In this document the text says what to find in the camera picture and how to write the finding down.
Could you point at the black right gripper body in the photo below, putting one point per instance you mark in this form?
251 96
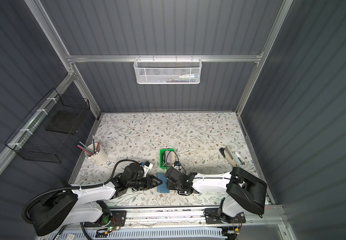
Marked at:
170 186

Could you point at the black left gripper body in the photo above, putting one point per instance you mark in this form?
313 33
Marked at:
141 183

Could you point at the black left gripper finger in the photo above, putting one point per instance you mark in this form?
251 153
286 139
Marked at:
156 180
155 184

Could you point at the blue leather card holder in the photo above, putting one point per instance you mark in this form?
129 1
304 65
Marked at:
163 187

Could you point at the stack of cards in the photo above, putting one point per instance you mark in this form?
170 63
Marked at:
169 158

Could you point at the green plastic card tray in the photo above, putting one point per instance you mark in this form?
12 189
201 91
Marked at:
162 158

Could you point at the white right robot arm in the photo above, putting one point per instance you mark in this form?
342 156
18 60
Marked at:
245 191

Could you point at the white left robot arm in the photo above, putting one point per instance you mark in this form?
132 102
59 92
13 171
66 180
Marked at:
86 204

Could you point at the white pencil cup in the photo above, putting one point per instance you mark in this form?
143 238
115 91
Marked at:
99 158

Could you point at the beige black stapler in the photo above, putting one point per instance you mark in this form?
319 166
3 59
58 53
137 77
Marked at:
227 154

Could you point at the green pencil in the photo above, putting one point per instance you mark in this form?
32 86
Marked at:
85 148

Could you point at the white tube in basket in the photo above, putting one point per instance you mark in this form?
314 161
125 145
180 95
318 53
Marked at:
190 77

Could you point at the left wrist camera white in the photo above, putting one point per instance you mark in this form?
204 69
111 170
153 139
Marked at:
147 166

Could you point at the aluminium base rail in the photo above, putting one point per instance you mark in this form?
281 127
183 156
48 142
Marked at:
189 216

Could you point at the black wire basket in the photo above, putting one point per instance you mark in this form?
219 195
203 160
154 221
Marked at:
47 135

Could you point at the white mesh wall basket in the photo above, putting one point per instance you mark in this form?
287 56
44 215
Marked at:
166 72

